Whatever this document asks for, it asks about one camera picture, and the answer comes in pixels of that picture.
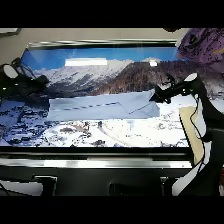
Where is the light blue garment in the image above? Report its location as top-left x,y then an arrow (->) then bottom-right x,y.
46,89 -> 161,122

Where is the silver frame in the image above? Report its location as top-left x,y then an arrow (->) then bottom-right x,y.
0,150 -> 224,196

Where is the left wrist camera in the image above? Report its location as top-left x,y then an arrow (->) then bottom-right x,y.
11,56 -> 25,70

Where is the purple garment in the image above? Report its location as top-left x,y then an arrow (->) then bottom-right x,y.
175,28 -> 224,68

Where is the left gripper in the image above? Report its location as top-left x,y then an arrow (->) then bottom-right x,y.
30,75 -> 51,90

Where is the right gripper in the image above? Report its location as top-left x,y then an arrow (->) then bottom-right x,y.
149,83 -> 172,104

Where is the black cable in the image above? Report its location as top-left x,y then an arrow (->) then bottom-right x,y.
189,94 -> 210,176

